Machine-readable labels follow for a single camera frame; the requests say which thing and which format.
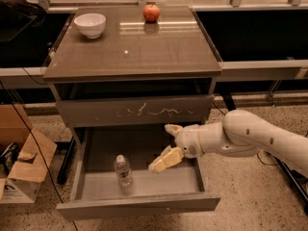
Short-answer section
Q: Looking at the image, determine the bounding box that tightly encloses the open grey middle drawer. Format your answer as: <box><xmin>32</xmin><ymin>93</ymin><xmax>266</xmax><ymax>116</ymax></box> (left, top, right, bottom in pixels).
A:
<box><xmin>57</xmin><ymin>124</ymin><xmax>220</xmax><ymax>220</ymax></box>

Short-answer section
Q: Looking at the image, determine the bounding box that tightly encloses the red apple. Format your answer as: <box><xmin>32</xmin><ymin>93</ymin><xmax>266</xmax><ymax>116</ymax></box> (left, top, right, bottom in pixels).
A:
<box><xmin>142</xmin><ymin>4</ymin><xmax>160</xmax><ymax>22</ymax></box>

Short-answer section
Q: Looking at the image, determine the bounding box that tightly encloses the black metal stand leg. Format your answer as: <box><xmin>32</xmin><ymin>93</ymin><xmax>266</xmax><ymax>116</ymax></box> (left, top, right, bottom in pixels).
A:
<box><xmin>275</xmin><ymin>158</ymin><xmax>308</xmax><ymax>215</ymax></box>

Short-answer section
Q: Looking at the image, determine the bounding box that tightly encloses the clear plastic water bottle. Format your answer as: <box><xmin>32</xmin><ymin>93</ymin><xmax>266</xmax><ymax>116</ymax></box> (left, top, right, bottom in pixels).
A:
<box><xmin>114</xmin><ymin>155</ymin><xmax>133</xmax><ymax>189</ymax></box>

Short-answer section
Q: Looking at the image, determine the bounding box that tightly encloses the black bag on ledge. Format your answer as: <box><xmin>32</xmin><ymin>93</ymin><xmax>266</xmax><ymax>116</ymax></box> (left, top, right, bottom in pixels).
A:
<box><xmin>0</xmin><ymin>0</ymin><xmax>46</xmax><ymax>42</ymax></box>

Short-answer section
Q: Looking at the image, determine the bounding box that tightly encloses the white ceramic bowl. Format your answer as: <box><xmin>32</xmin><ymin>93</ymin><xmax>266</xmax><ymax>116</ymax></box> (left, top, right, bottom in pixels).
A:
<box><xmin>74</xmin><ymin>13</ymin><xmax>107</xmax><ymax>39</ymax></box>

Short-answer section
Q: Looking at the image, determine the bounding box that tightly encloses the black table leg left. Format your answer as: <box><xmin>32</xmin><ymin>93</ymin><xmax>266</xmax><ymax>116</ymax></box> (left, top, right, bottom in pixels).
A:
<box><xmin>57</xmin><ymin>139</ymin><xmax>75</xmax><ymax>185</ymax></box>

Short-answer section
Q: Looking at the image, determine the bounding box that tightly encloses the grey drawer cabinet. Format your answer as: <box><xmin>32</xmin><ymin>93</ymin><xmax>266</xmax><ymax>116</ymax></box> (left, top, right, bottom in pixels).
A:
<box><xmin>41</xmin><ymin>5</ymin><xmax>223</xmax><ymax>152</ymax></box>

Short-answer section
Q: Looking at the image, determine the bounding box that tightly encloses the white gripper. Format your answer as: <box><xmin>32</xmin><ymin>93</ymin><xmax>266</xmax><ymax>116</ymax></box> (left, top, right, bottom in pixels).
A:
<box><xmin>148</xmin><ymin>124</ymin><xmax>203</xmax><ymax>173</ymax></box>

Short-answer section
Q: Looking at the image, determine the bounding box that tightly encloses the brown cardboard box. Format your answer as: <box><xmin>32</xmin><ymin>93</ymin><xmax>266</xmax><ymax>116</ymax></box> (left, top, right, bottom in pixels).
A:
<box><xmin>0</xmin><ymin>105</ymin><xmax>57</xmax><ymax>204</ymax></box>

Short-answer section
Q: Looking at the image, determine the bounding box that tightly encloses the black cable at left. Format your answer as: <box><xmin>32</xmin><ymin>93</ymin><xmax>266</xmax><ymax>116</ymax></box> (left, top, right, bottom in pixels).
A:
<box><xmin>0</xmin><ymin>66</ymin><xmax>79</xmax><ymax>231</ymax></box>

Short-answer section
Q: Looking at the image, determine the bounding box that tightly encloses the closed scratched top drawer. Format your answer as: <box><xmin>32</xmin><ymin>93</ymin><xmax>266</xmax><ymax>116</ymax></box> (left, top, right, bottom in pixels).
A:
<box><xmin>56</xmin><ymin>95</ymin><xmax>214</xmax><ymax>127</ymax></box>

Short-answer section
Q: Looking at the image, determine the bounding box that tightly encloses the black floor cable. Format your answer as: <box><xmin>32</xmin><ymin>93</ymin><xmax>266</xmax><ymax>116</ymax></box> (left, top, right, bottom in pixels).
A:
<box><xmin>212</xmin><ymin>101</ymin><xmax>280</xmax><ymax>167</ymax></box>

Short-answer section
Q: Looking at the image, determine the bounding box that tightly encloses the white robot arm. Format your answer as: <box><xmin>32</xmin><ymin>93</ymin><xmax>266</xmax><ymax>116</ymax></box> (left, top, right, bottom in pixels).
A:
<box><xmin>148</xmin><ymin>110</ymin><xmax>308</xmax><ymax>177</ymax></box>

